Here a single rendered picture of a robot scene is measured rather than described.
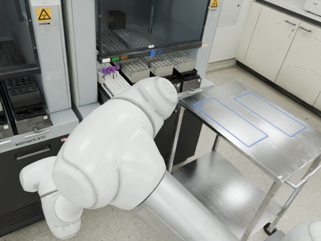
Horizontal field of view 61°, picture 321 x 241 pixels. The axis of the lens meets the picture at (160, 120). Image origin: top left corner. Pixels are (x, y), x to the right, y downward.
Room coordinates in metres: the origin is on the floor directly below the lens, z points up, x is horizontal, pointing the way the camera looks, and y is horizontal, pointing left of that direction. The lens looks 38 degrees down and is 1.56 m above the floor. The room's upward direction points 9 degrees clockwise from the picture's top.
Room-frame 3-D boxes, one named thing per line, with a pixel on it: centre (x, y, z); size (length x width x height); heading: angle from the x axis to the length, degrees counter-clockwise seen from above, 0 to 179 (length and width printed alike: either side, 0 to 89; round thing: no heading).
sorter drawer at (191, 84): (1.63, 0.05, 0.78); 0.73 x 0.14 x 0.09; 38
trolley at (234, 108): (1.06, -0.45, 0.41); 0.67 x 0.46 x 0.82; 42
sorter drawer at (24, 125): (1.10, 0.73, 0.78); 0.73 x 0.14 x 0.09; 38
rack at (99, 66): (1.33, 0.39, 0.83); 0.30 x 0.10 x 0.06; 38
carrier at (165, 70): (1.35, 0.02, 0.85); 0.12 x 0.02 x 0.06; 127
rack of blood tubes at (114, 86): (1.08, 0.20, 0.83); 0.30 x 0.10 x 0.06; 38
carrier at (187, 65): (1.45, -0.10, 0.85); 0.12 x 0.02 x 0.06; 127
